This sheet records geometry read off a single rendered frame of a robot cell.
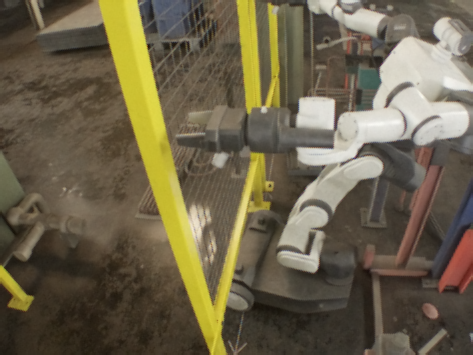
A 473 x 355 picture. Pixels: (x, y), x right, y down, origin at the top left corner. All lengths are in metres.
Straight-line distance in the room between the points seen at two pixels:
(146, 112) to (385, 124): 0.47
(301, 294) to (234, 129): 1.27
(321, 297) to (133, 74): 1.42
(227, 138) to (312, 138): 0.16
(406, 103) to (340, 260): 1.07
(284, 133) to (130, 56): 0.30
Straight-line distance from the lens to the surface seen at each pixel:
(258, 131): 0.65
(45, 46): 6.75
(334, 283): 1.83
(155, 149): 0.76
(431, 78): 1.09
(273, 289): 1.82
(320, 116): 0.65
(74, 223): 2.33
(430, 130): 0.80
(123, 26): 0.65
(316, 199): 1.49
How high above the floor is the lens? 1.71
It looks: 40 degrees down
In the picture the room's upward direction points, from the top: 7 degrees counter-clockwise
